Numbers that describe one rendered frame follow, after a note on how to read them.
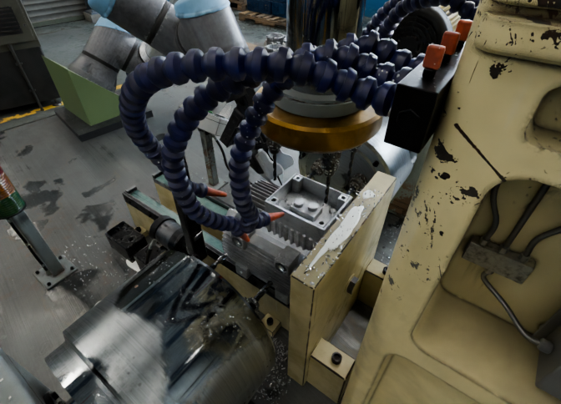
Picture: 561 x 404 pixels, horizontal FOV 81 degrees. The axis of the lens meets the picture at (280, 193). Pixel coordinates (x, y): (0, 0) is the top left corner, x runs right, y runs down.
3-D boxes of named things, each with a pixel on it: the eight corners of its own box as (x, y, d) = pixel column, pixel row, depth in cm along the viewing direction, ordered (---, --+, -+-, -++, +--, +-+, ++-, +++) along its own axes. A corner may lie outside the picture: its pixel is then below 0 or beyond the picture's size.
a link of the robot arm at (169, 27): (163, 14, 70) (178, -11, 60) (211, 47, 76) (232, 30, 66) (144, 53, 69) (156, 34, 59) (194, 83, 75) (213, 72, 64)
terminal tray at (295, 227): (347, 224, 63) (353, 195, 59) (319, 260, 57) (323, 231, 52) (295, 199, 69) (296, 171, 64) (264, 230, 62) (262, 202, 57)
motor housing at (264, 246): (347, 260, 76) (360, 197, 63) (302, 324, 64) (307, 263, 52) (276, 223, 85) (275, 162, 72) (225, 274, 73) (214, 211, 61)
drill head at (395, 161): (422, 172, 102) (448, 94, 86) (372, 246, 80) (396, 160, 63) (348, 146, 113) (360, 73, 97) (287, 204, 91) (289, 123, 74)
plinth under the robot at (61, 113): (153, 116, 153) (151, 110, 151) (82, 142, 137) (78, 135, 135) (123, 95, 171) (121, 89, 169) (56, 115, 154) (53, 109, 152)
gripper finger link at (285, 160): (297, 184, 67) (279, 143, 64) (277, 186, 71) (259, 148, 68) (305, 176, 69) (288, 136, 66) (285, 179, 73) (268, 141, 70)
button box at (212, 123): (230, 138, 100) (236, 121, 99) (215, 135, 94) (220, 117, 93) (191, 122, 107) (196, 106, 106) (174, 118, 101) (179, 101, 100)
